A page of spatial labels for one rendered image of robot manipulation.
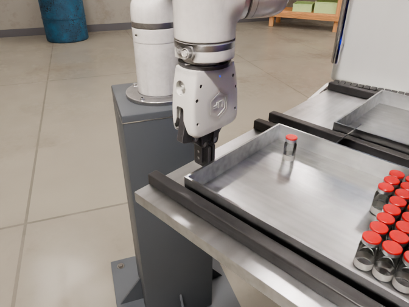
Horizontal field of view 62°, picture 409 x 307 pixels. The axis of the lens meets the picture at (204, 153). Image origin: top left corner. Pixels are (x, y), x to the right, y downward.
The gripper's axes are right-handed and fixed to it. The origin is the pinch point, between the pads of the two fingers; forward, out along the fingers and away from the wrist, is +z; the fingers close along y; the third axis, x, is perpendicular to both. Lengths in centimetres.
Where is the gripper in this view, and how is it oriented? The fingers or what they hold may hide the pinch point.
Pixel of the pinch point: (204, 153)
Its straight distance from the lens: 56.2
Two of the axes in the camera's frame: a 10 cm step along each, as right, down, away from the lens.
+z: 0.0, 8.6, 5.1
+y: 6.9, -3.7, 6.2
